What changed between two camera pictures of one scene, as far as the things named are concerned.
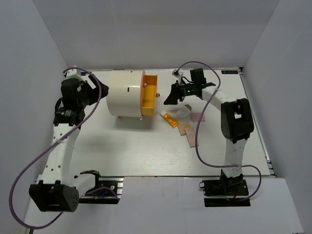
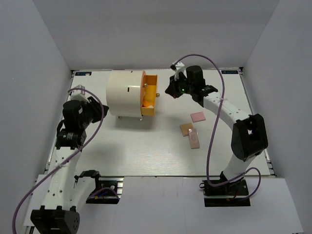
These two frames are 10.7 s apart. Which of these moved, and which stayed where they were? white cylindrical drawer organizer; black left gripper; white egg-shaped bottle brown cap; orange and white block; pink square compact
Moved: white egg-shaped bottle brown cap; orange and white block; black left gripper
Stayed: white cylindrical drawer organizer; pink square compact
